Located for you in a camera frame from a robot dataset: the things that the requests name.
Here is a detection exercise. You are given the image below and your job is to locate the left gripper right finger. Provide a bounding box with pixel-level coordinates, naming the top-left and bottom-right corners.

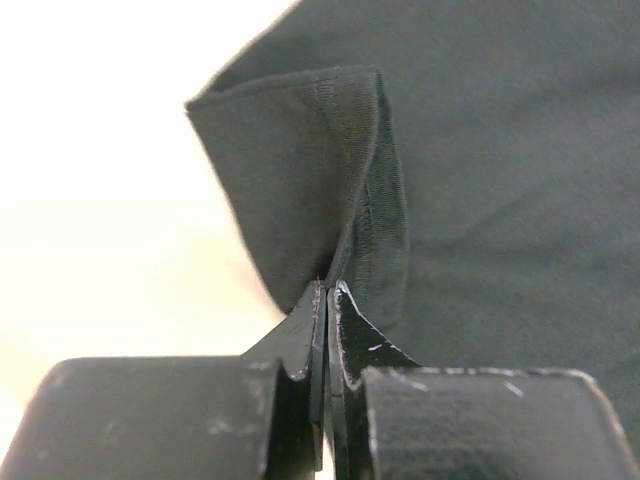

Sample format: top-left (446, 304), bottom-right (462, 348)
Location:
top-left (327, 282), bottom-right (636, 479)

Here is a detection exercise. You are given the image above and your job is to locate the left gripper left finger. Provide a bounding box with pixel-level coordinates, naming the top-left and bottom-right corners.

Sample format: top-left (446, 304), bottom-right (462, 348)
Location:
top-left (1, 281), bottom-right (326, 480)

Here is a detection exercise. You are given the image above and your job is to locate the black t shirt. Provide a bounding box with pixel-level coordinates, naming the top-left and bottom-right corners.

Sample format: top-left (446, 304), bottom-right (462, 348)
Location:
top-left (186, 1), bottom-right (639, 444)

